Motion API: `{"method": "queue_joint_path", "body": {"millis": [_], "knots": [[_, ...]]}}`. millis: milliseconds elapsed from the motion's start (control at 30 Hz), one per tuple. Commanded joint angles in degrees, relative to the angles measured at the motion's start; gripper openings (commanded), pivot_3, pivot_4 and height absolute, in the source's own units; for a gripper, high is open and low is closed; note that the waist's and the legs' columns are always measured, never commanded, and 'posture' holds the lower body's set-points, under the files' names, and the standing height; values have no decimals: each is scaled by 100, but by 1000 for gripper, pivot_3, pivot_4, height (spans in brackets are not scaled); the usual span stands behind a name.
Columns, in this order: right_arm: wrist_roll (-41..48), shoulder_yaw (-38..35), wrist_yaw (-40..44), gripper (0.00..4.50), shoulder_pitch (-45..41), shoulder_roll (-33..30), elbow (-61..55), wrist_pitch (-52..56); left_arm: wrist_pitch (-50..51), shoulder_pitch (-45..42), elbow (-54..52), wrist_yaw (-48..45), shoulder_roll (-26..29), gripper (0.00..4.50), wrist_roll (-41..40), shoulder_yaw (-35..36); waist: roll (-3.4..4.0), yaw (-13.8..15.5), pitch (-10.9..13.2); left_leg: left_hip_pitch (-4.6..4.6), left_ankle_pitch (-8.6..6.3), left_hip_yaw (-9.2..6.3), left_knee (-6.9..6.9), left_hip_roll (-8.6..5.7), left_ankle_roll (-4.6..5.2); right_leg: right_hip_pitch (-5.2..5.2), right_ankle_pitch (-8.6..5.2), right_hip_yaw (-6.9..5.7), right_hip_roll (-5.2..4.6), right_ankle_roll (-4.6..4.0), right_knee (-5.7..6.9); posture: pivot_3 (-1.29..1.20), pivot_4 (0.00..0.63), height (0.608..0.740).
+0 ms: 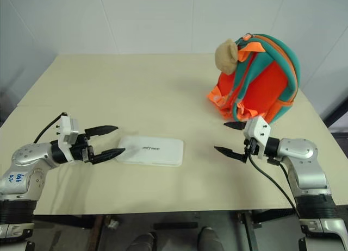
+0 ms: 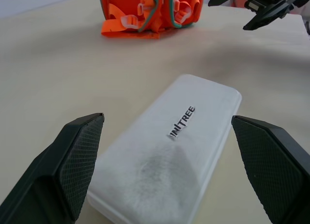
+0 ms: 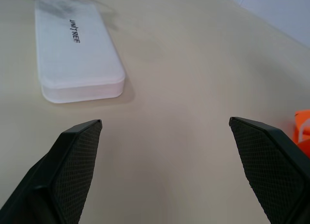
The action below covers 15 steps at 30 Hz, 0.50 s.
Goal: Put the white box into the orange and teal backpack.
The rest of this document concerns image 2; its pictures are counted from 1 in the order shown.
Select orange bag with straps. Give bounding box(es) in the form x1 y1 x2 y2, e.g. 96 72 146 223
97 0 203 41

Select white rectangular case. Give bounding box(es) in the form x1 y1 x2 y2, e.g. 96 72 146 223
86 74 243 224

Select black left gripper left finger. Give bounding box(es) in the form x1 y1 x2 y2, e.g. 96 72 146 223
0 112 106 224

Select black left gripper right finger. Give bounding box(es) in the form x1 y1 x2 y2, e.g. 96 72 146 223
231 115 310 224

